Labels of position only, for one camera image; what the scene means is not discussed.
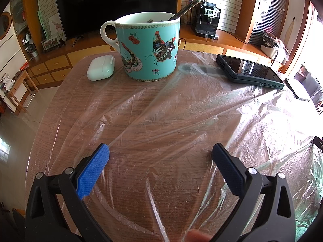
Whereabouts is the black coffee machine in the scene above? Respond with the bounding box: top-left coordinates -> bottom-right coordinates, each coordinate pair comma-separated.
190,1 -> 219,39

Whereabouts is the white cabinet with round window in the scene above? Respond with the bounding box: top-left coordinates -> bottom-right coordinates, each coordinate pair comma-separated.
0,1 -> 28,81

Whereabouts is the teal butterfly mug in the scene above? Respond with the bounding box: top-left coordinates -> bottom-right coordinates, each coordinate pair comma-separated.
100,11 -> 181,83

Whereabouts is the black flat television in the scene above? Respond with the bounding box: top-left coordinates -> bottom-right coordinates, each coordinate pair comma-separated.
54,0 -> 179,42

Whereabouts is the glass display cabinet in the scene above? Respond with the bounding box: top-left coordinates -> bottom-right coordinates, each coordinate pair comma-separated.
10,0 -> 42,61

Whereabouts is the metal spoon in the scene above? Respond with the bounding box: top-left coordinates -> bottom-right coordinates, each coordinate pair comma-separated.
167,0 -> 202,21

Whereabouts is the small wooden side table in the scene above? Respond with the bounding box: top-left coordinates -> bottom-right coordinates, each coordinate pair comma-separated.
4,71 -> 40,114

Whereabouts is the floral picture frame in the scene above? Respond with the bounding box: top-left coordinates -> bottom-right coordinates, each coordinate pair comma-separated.
41,37 -> 62,51

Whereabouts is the dark folding phone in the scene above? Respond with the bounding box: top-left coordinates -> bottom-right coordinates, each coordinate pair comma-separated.
216,54 -> 285,90

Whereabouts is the clear plastic sheet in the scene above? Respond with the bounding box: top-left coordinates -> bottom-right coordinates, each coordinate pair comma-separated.
48,49 -> 323,242

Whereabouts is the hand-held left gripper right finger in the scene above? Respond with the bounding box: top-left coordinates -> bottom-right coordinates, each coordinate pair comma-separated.
212,142 -> 296,242

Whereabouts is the pile of books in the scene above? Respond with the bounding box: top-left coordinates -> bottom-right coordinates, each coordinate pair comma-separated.
0,73 -> 14,93

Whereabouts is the giraffe picture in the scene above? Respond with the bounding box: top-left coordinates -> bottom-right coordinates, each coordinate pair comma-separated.
49,15 -> 67,42

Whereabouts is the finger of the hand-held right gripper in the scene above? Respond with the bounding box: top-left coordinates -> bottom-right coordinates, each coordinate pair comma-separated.
312,136 -> 323,154

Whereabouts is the wooden television cabinet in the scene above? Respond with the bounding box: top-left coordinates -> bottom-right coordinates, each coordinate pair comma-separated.
25,24 -> 290,89

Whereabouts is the grey storage bag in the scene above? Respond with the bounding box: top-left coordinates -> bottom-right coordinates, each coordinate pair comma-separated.
260,31 -> 288,65

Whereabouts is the black smartphone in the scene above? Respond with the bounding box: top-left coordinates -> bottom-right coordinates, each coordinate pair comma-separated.
284,78 -> 310,102

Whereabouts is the person's left hand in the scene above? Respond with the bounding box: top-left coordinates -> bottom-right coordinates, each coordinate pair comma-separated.
186,229 -> 214,242

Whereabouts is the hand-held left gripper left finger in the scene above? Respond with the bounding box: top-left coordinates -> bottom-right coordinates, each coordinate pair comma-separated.
25,143 -> 111,242

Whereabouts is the pale green earbuds case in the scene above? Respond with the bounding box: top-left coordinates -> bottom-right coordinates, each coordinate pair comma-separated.
86,55 -> 116,81

